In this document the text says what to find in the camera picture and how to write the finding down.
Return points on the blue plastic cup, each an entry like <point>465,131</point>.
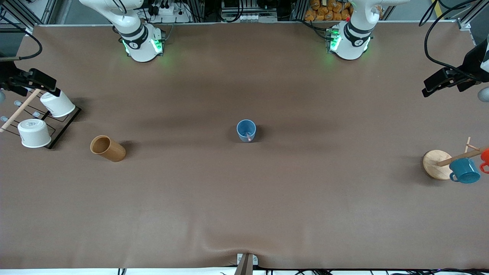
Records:
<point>242,128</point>

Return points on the pink chopstick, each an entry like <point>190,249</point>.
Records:
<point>249,136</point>

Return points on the wooden mug tree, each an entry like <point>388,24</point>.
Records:
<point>437,164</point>

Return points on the red mug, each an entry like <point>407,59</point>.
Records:
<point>485,156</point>

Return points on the brown wooden cup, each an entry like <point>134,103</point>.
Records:
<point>112,151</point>

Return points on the metal table edge bracket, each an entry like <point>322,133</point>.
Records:
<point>245,263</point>

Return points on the teal enamel mug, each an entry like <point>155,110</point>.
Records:
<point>464,171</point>

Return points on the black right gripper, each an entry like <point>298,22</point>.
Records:
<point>6,75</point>

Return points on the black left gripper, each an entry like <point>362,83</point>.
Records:
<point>470,65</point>

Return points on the pile of orange bread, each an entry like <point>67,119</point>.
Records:
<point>328,9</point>

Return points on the white cup with black print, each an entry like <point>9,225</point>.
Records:
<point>57,104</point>
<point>34,133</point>

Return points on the white power strip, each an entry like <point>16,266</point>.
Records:
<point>168,9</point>

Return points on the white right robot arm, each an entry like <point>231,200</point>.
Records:
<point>139,42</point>

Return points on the wooden rack rod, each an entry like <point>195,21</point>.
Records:
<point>19,112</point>

